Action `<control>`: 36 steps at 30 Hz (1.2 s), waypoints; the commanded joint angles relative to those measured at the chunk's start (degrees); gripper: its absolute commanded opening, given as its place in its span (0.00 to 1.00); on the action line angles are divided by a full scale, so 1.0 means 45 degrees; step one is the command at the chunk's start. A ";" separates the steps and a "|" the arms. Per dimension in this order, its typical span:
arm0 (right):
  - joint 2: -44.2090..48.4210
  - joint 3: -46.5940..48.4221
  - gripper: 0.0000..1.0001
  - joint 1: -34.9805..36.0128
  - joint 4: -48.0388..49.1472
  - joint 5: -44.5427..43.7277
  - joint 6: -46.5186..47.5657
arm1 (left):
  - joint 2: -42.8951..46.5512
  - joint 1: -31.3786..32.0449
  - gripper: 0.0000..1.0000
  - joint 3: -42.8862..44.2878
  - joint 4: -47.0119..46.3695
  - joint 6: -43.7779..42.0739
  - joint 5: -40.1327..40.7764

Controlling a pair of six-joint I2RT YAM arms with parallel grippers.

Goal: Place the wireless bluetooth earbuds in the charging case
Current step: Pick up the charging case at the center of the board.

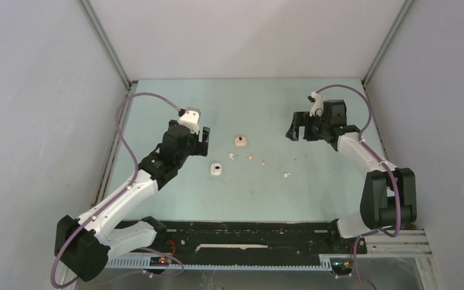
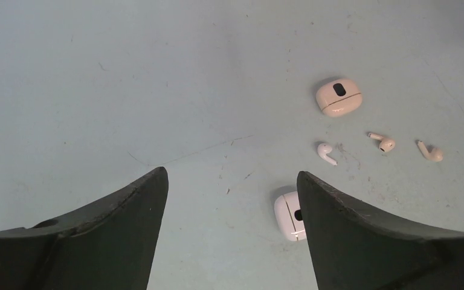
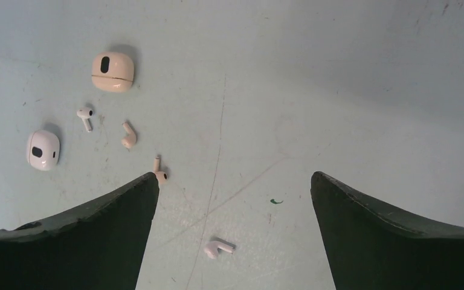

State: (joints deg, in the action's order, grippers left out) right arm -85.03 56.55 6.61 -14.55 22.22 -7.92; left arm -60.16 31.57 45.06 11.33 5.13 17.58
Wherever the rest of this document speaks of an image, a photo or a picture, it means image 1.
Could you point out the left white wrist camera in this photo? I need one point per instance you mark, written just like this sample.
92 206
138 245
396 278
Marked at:
189 118

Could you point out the pink earbud charging case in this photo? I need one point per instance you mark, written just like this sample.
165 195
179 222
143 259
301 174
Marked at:
240 141

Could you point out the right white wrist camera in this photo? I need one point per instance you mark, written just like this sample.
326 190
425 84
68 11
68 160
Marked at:
317 101

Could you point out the white earbud charging case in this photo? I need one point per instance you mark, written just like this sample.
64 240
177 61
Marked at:
216 169

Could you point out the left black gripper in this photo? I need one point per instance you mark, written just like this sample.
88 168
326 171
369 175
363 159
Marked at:
200 148

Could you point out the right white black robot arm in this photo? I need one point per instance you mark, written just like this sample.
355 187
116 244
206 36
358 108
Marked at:
388 198

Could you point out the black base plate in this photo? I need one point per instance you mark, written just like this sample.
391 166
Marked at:
252 244

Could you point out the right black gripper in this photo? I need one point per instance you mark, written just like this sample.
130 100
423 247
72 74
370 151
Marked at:
300 119

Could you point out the aluminium frame rail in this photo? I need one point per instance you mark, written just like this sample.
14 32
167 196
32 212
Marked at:
408 244

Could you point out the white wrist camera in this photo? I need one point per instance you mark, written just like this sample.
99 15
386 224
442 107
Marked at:
317 101
189 118

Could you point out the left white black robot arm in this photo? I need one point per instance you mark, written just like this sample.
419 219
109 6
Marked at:
85 244

